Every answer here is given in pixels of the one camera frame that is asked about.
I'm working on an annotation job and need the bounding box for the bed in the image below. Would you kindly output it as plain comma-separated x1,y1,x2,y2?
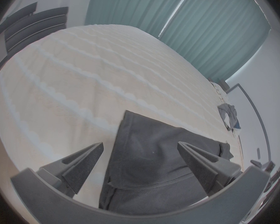
0,24,271,210

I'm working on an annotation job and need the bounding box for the pile of clothes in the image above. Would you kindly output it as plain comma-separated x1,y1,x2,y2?
217,103,242,138

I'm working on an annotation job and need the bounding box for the black T-shirt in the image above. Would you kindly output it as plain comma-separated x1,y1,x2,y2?
98,110,234,215

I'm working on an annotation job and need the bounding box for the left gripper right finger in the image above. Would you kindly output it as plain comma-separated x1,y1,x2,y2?
177,141,241,192

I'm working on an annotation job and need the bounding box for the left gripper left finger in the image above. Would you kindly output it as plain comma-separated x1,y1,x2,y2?
38,142,104,197

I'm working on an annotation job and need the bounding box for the blue-green curtain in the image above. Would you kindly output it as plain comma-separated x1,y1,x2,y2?
159,0,272,82
84,0,195,38

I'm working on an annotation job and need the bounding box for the white printed pillow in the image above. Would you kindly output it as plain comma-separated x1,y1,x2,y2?
211,82,231,107

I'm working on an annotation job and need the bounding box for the grey bedside table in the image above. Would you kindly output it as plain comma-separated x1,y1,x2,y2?
208,78,229,91

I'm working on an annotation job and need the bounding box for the black chest of drawers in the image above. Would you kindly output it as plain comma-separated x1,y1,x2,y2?
0,2,69,72

